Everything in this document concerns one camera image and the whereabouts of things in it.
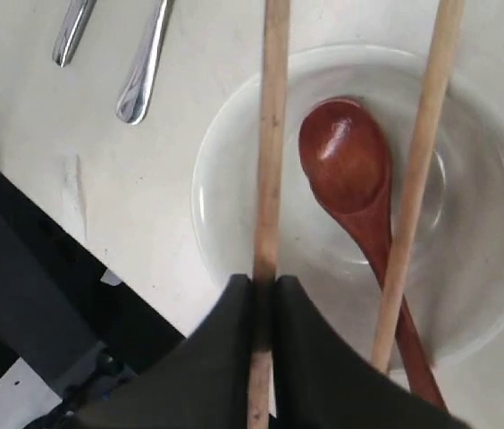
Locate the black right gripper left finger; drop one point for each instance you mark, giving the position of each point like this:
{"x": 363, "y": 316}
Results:
{"x": 202, "y": 383}

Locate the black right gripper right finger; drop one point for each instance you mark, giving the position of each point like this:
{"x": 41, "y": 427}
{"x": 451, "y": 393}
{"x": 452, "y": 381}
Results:
{"x": 321, "y": 382}

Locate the grey ceramic bowl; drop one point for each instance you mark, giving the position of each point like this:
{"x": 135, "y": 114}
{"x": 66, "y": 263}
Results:
{"x": 455, "y": 282}

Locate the dark red wooden spoon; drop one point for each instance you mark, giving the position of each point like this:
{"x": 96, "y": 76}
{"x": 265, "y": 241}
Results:
{"x": 347, "y": 161}

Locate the silver fork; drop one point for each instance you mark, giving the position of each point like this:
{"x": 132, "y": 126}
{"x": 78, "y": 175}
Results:
{"x": 135, "y": 97}

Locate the wooden chopstick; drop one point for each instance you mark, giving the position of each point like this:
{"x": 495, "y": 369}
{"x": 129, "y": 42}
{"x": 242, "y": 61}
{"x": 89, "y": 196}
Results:
{"x": 435, "y": 81}
{"x": 273, "y": 99}

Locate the silver table knife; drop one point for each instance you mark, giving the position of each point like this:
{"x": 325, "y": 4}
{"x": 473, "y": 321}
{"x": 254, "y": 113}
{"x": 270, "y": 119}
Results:
{"x": 74, "y": 23}

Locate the black chair beside table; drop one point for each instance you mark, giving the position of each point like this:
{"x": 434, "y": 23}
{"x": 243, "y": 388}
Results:
{"x": 65, "y": 321}

